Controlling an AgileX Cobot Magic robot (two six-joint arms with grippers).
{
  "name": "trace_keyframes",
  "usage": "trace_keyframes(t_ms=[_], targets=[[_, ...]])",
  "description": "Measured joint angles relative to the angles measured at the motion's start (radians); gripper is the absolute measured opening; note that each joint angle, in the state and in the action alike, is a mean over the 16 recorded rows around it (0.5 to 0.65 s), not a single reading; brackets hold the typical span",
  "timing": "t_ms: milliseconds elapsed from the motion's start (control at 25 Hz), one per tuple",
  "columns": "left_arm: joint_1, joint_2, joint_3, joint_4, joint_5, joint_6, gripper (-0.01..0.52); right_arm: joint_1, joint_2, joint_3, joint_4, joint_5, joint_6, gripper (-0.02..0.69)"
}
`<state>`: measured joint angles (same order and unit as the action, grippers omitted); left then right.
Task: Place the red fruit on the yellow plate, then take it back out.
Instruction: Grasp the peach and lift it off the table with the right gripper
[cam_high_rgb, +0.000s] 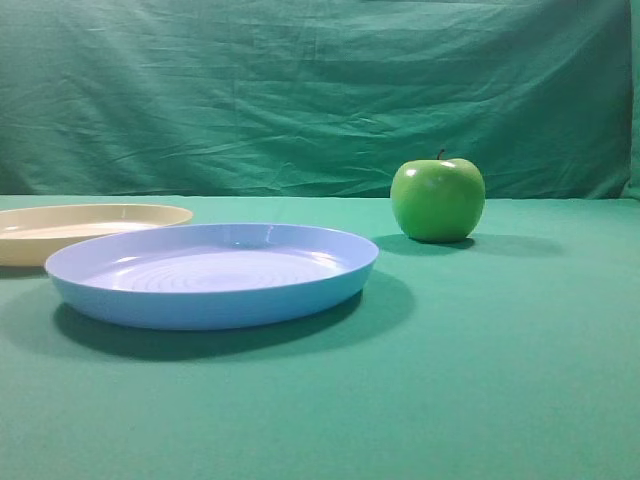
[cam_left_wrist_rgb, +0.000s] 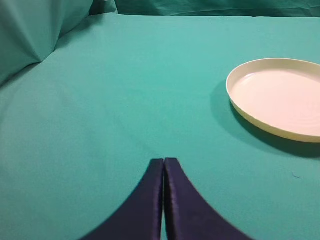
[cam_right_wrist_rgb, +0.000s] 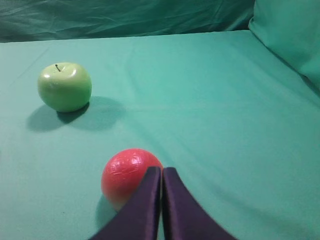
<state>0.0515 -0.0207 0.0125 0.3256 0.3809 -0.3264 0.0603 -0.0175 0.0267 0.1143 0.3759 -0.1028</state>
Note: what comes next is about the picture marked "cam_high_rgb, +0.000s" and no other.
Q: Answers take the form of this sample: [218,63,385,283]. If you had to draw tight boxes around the pale yellow plastic plate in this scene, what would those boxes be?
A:
[1,203,193,267]

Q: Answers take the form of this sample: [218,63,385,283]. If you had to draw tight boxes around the blue plastic plate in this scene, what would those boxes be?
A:
[45,223,379,331]

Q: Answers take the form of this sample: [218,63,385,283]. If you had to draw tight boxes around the green apple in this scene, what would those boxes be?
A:
[390,156,486,243]

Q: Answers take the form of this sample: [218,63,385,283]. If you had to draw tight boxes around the green backdrop cloth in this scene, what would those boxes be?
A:
[1,1,639,199]

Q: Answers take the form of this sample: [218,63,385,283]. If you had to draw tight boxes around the green table cloth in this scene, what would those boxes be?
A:
[1,196,639,479]

